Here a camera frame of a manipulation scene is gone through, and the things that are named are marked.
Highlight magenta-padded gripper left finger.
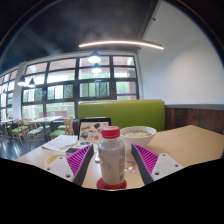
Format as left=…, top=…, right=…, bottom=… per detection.
left=43, top=143, right=95, bottom=187

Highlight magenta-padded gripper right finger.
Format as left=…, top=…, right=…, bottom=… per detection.
left=130, top=143, right=184, bottom=186

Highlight red-capped clear drink bottle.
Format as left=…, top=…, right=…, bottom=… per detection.
left=97, top=125, right=126, bottom=188

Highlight small dark grey device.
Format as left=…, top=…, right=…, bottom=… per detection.
left=65, top=146, right=81, bottom=156

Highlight white paper sheets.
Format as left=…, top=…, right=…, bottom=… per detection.
left=41, top=134, right=79, bottom=154

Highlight white bowl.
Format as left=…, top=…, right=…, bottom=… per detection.
left=119, top=125, right=158, bottom=148

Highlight flat round red coaster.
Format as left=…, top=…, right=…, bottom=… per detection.
left=96, top=177, right=128, bottom=191

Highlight wooden chairs with green seats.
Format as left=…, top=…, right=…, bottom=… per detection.
left=0, top=115, right=76, bottom=148

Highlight black-framed sticker-covered tablet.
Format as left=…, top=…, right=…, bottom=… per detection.
left=77, top=117, right=112, bottom=143

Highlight wooden dining table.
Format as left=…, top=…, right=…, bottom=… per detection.
left=0, top=118, right=18, bottom=134
left=29, top=115, right=64, bottom=141

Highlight green upholstered bench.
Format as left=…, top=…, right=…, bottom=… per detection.
left=77, top=99, right=167, bottom=133

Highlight black pendant ceiling lamps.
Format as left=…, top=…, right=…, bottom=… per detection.
left=17, top=50, right=103, bottom=89

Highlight long curved ceiling light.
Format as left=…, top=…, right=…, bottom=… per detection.
left=78, top=40, right=165, bottom=51

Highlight black-framed window wall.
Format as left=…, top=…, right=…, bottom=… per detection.
left=0, top=54, right=139, bottom=121

